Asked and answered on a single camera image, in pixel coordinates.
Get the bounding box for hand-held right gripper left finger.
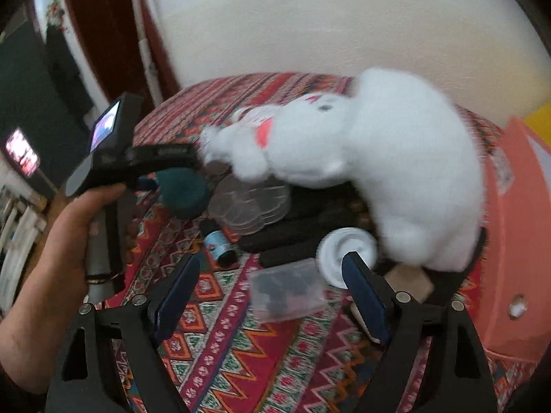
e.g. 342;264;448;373
45;252;203;413

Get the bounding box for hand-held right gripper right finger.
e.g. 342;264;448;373
342;252;500;413

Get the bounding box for white plush toy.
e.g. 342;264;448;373
200;66;487;272

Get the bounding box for orange container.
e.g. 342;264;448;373
478;118;551;358

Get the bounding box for person's left forearm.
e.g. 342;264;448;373
0;267;93;394

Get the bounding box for person's left hand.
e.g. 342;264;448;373
41;183;130;310

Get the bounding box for dark round plush pad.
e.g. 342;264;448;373
155;168;211;220

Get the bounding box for tan cardboard piece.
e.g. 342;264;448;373
383;264;433;306

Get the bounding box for white round lid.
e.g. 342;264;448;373
316;227;378;288

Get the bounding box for clear plastic box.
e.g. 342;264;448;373
246;258;329;322

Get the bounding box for black cloth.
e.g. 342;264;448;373
239;181;380;267

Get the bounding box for white pipe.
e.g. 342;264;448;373
129;0;164;99

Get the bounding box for patterned red blanket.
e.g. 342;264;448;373
92;73;539;413

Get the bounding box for pink lit screen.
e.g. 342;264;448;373
4;127;41;177

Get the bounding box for clear flower-shaped plastic tray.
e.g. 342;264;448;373
208;174;291;235

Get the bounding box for cluttered pale shelf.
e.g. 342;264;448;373
0;185;48;306

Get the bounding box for brown wooden door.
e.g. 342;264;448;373
60;0;173;108

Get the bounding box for yellow cushion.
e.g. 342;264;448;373
523;103;551;138

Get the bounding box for wall poster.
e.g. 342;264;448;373
32;0;74;44

